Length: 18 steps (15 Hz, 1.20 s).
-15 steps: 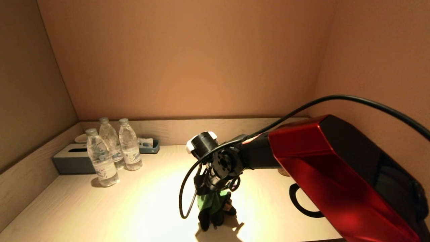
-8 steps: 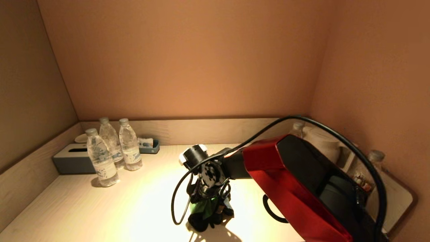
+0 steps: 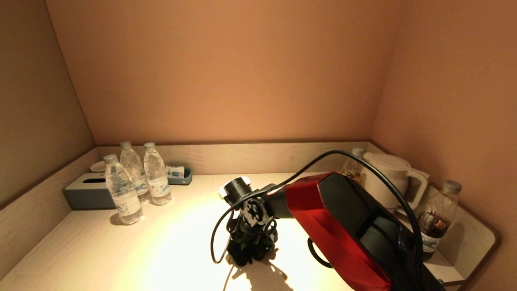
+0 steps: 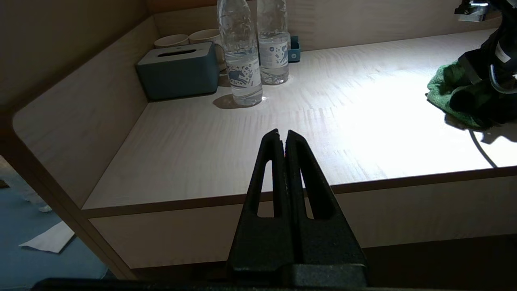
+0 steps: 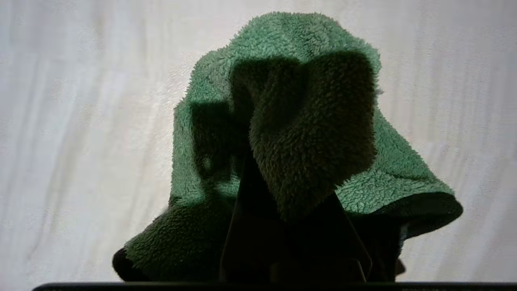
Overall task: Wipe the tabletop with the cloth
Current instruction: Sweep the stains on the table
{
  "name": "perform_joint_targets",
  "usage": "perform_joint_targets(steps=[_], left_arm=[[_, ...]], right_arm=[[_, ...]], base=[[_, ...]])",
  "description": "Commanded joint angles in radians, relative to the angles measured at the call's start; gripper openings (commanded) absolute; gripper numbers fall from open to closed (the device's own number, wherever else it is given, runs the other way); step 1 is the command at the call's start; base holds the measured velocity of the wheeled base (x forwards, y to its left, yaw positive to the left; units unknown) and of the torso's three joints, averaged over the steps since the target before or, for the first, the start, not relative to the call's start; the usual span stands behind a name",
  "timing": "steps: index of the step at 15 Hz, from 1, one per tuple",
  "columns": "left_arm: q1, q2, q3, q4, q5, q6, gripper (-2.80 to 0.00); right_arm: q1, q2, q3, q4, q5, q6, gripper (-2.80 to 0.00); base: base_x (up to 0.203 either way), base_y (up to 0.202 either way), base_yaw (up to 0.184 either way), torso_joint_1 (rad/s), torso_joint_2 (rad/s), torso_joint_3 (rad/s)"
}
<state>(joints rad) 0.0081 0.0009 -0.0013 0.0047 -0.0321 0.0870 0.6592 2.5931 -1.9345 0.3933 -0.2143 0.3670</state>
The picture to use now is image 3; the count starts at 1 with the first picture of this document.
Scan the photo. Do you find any green cloth with black backing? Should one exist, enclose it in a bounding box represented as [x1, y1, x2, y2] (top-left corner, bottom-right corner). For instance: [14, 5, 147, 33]
[226, 232, 277, 266]

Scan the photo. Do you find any small blue tray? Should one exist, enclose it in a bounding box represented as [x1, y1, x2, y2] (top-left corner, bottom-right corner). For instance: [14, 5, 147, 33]
[166, 168, 193, 186]

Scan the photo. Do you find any clear water bottle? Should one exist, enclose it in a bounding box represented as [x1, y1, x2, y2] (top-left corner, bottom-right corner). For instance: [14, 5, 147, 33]
[103, 154, 144, 225]
[119, 141, 151, 204]
[143, 142, 172, 206]

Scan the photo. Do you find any amber tea bottle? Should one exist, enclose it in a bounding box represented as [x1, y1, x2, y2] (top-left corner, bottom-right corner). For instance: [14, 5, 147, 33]
[341, 148, 366, 184]

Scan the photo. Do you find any white electric kettle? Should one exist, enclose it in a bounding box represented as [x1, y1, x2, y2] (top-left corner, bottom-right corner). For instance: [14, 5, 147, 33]
[361, 153, 429, 215]

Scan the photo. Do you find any blue-grey tissue box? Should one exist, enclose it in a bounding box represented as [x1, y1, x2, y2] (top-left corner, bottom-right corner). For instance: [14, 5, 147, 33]
[63, 173, 118, 210]

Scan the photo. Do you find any dark tea bottle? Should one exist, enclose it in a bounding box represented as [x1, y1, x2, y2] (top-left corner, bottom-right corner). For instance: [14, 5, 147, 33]
[416, 180, 462, 259]

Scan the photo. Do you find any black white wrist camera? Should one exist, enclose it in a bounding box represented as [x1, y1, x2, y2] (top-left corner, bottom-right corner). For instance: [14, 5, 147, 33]
[219, 177, 253, 200]

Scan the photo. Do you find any black cable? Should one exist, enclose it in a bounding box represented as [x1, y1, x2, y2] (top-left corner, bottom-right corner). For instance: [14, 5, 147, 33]
[210, 150, 424, 264]
[307, 238, 334, 269]

